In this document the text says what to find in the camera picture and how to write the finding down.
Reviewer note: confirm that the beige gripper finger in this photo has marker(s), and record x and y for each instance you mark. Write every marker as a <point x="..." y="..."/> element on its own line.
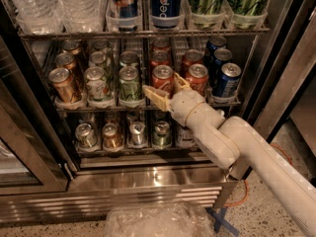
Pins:
<point x="158" y="97"/>
<point x="180" y="83"/>

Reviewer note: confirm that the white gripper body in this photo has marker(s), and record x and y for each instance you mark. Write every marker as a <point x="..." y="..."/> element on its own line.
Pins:
<point x="183" y="105"/>

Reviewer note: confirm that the red coke can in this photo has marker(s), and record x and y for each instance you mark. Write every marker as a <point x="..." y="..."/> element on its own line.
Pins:
<point x="163" y="78"/>
<point x="159" y="57"/>
<point x="197" y="76"/>
<point x="161" y="44"/>
<point x="191" y="56"/>

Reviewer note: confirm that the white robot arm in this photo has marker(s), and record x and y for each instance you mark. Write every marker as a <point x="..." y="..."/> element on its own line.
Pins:
<point x="231" y="143"/>

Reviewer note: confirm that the green can bottom shelf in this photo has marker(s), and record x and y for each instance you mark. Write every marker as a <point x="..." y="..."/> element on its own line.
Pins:
<point x="162" y="134"/>

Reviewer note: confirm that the slim silver can bottom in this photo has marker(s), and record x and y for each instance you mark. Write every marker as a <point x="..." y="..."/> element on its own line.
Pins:
<point x="137" y="132"/>

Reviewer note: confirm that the blue pepsi can front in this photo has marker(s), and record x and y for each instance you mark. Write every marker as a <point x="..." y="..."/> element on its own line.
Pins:
<point x="227" y="80"/>

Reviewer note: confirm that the blue pepsi can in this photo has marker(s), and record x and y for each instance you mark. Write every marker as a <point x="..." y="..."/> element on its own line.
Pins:
<point x="220" y="56"/>
<point x="213" y="43"/>
<point x="227" y="80"/>

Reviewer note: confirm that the blue pepsi can middle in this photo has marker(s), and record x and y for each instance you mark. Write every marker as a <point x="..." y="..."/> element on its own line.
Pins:
<point x="220" y="56"/>

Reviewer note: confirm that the blue pepsi can rear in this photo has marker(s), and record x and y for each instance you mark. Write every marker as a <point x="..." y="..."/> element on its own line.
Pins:
<point x="213" y="43"/>

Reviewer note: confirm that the white green can front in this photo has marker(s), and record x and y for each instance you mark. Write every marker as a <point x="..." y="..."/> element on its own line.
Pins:
<point x="96" y="84"/>

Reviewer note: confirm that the white green can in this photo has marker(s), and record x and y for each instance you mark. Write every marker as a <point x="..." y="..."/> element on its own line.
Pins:
<point x="96" y="84"/>
<point x="102" y="45"/>
<point x="99" y="58"/>

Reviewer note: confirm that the orange can bottom shelf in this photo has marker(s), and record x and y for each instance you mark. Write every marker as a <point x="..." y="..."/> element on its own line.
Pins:
<point x="111" y="136"/>

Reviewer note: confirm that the white green can middle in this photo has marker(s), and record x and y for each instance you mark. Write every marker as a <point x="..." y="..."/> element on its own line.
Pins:
<point x="99" y="58"/>

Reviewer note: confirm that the white green can rear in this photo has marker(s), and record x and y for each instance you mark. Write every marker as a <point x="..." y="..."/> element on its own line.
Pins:
<point x="102" y="45"/>

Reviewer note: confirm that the silver can bottom left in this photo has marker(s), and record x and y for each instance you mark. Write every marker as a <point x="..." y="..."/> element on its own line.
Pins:
<point x="85" y="135"/>

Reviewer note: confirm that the tall pepsi can top shelf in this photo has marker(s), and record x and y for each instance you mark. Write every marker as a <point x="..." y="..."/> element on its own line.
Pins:
<point x="165" y="14"/>

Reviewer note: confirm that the green drink can left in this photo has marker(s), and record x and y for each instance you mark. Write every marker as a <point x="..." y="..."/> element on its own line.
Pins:
<point x="206" y="13"/>

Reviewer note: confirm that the green drink can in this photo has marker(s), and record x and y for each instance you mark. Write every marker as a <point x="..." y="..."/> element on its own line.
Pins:
<point x="247" y="14"/>
<point x="206" y="13"/>

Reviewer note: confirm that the stainless steel fridge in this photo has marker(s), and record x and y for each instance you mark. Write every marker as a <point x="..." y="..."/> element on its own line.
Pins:
<point x="275" y="57"/>

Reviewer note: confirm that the gold can front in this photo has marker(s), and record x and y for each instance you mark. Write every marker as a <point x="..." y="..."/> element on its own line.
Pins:
<point x="64" y="83"/>

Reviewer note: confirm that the gold can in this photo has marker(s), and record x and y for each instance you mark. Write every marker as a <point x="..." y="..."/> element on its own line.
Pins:
<point x="68" y="60"/>
<point x="64" y="83"/>
<point x="73" y="46"/>

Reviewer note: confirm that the tall red bull can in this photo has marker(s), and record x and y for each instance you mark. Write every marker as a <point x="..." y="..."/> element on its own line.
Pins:
<point x="125" y="11"/>

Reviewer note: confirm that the gold can rear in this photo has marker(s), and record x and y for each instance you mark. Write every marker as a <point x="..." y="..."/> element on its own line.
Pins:
<point x="73" y="46"/>

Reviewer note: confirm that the gold can middle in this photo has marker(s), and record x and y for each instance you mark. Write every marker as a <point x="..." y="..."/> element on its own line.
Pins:
<point x="68" y="60"/>

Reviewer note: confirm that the green drink can right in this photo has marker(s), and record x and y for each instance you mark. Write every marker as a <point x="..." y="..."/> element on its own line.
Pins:
<point x="247" y="14"/>

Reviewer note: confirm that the glass fridge door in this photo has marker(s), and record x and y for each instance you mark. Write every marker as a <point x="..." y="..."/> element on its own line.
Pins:
<point x="27" y="167"/>

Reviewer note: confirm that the dark bottle white cap left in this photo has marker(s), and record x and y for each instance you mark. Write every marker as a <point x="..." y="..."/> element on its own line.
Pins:
<point x="184" y="137"/>

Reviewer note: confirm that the clear plastic bag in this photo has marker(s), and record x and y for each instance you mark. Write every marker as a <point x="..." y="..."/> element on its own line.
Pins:
<point x="178" y="219"/>

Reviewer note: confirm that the clear water bottle right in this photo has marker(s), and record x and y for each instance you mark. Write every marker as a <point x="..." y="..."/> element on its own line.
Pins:
<point x="83" y="16"/>

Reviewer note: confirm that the clear water bottle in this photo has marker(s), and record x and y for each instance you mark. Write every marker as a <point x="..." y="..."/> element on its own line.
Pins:
<point x="83" y="16"/>
<point x="39" y="16"/>

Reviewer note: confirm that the blue tape cross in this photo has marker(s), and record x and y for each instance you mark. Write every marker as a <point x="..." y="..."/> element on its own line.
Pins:
<point x="220" y="221"/>

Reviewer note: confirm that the clear water bottle left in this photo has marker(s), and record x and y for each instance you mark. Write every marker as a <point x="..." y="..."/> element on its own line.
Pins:
<point x="39" y="16"/>

